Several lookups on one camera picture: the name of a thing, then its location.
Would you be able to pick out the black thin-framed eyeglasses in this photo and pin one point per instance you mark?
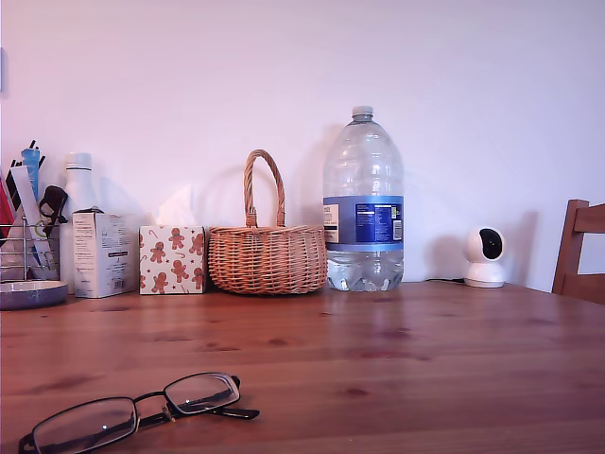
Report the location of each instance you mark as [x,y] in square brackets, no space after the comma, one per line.
[203,391]

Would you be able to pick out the woven wicker basket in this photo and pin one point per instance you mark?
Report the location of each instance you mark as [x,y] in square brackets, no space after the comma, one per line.
[264,260]

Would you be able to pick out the large clear water bottle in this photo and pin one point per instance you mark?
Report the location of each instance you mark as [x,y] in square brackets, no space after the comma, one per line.
[364,222]

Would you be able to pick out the gingerbread print tissue box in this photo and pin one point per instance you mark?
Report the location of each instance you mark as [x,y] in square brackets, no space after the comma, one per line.
[170,260]

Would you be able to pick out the white printed carton box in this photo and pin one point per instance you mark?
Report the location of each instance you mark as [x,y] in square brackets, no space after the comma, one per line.
[101,255]

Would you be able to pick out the white insulated bottle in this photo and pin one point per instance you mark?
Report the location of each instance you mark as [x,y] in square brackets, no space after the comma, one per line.
[78,189]

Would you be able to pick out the small black clip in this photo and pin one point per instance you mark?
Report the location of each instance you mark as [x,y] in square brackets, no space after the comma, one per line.
[53,201]

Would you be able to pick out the brown wooden chair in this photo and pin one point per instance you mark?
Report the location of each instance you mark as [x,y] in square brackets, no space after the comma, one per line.
[569,246]

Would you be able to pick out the grey purple ceramic dish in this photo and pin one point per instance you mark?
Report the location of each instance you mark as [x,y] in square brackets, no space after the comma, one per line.
[33,295]

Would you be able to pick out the black white striped stick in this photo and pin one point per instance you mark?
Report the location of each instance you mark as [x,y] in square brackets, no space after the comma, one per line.
[34,144]

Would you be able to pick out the red packet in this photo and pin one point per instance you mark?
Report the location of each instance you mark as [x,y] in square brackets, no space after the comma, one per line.
[5,208]

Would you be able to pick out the small white round camera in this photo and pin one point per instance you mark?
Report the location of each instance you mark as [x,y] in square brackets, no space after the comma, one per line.
[482,275]

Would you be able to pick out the grey wall plate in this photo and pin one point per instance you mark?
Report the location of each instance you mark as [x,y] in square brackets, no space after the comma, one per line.
[3,71]

